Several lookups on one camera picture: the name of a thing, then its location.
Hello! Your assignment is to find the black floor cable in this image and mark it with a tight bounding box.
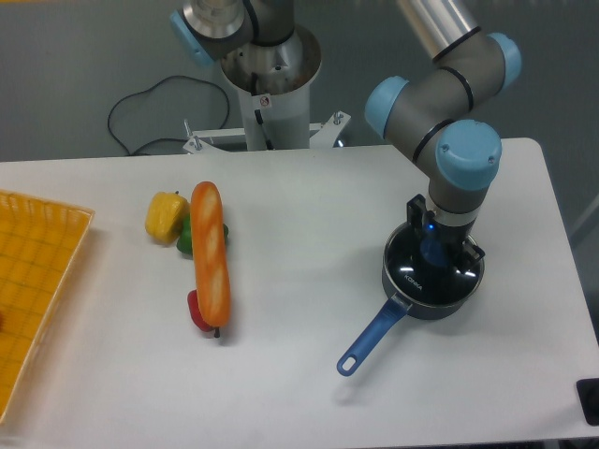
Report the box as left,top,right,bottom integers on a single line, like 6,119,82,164
107,75,231,157

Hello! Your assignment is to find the yellow toy bell pepper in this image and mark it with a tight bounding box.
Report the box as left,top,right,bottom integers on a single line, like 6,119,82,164
145,192,189,244

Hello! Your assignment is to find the yellow plastic basket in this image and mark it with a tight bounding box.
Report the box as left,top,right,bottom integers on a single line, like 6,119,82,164
1,190,95,421

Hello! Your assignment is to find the red toy bell pepper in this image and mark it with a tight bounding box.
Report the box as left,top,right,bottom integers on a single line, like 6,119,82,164
187,290,221,339

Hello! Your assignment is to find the dark blue saucepan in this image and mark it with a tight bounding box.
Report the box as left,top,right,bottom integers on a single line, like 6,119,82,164
337,224,485,377

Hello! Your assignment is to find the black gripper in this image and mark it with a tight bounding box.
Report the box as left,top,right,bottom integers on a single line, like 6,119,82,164
406,194,485,274

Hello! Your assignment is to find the black object table corner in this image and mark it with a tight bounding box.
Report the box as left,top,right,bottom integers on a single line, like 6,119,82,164
576,378,599,427

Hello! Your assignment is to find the glass pot lid blue knob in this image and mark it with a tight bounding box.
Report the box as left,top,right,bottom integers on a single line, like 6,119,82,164
384,222,484,308

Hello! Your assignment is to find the toy baguette bread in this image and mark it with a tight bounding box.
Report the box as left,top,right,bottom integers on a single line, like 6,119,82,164
190,181,231,328

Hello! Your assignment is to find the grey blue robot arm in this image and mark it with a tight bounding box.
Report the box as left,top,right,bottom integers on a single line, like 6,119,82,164
170,1,521,270

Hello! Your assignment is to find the green toy bell pepper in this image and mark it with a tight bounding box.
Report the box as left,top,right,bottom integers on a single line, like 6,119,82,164
176,214,220,256

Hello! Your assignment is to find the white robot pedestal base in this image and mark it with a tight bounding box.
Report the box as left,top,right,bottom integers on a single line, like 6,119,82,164
182,27,352,154

